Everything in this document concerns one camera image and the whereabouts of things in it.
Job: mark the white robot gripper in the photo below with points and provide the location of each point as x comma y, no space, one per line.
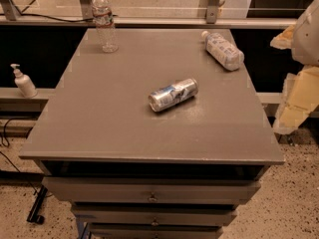
307,39

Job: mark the silver blue redbull can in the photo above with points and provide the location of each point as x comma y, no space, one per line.
173,94

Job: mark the clear upright water bottle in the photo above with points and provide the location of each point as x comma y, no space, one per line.
104,20

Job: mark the lying white labelled bottle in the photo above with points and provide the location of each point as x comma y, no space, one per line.
225,53

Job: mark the grey drawer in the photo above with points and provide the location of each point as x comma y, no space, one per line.
154,215
117,231
161,191

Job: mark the top grey drawer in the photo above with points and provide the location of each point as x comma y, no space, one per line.
161,191

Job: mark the white pump dispenser bottle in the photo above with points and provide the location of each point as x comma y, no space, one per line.
23,82

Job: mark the black metal floor bracket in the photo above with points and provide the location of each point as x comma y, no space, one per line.
34,216

